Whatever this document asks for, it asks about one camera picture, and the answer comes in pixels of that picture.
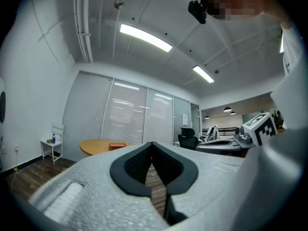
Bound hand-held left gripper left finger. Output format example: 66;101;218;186
28;141;169;229

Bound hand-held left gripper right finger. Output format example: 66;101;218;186
151;141;245;226

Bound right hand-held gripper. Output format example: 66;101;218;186
195;112;278;156

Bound orange box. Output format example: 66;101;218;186
108;142;127;152

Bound black office chair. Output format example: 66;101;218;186
178;127;199;151

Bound round wooden table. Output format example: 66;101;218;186
79;139;134;156

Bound potted green plant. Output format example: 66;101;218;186
271;109;285;128

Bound short ceiling light panel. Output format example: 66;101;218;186
192;65;215;84

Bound white wooden chair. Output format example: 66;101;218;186
40;122;65;165

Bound white window blinds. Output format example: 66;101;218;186
62;71;174;161

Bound long ceiling light panel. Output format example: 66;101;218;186
119;24;173;52

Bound person's head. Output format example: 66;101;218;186
201;0;293;30

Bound white ceiling pipes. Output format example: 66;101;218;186
73;0;94;64

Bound white power cable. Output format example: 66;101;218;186
10;152;19;190

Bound black round wall object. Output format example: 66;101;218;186
0;91;6;123

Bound black head-worn camera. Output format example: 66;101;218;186
188;0;207;25

